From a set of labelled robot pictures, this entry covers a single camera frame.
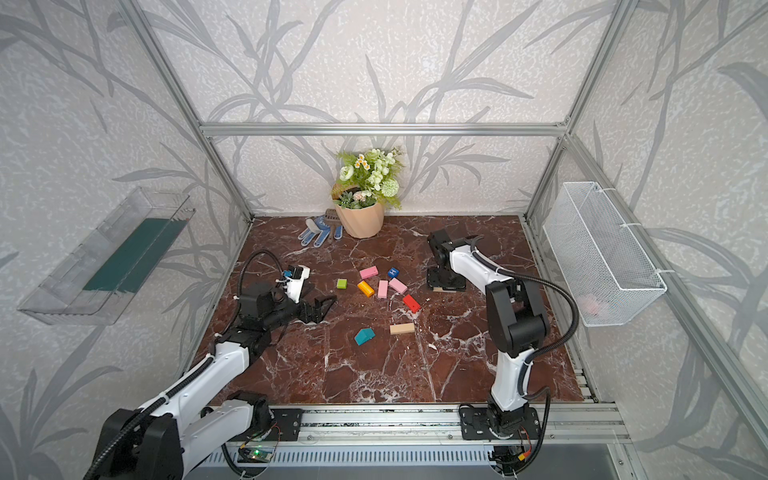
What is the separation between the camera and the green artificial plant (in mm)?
955

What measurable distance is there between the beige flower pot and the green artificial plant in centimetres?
1

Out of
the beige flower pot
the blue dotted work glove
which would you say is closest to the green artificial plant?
the beige flower pot
